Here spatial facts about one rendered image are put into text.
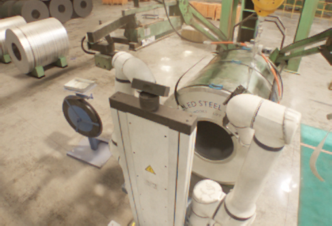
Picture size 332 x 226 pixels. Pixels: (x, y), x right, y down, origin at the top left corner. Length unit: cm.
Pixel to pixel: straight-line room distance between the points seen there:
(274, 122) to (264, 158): 15
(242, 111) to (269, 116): 9
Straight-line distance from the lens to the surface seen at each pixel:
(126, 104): 74
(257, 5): 130
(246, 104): 73
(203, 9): 1289
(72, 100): 261
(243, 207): 103
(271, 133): 73
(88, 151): 316
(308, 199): 302
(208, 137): 245
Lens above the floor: 218
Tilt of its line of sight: 33 degrees down
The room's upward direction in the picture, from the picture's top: straight up
